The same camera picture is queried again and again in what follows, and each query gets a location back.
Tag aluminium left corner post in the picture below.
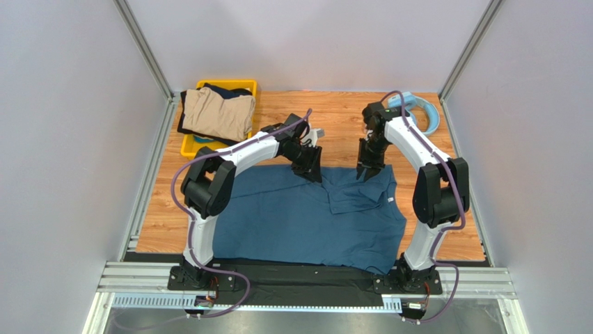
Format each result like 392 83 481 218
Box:
113 0 175 102

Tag beige folded t-shirt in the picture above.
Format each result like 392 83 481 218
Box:
181 87 257 143

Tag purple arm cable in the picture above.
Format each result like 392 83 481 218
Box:
381 90 466 324
170 108 313 319

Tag aluminium right corner post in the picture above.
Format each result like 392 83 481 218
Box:
438 0 505 102

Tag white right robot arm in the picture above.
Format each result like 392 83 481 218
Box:
356 102 470 292

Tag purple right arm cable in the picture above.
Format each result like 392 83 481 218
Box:
381 90 466 324

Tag light blue headphones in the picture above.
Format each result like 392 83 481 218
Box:
388 91 441 136

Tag blue t-shirt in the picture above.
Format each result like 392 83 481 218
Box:
213 165 406 274

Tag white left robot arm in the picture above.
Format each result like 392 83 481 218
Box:
168 114 324 290

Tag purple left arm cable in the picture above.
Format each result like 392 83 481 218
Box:
170 108 313 319

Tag yellow plastic bin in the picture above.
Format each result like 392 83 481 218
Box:
180 79 258 160

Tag aluminium front frame rail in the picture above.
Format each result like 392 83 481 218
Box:
97 262 516 313

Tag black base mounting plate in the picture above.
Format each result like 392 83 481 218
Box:
124 252 443 307

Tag aluminium corner post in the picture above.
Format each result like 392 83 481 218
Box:
438 0 505 102
113 0 175 102

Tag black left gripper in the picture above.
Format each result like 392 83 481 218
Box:
283 141 323 183

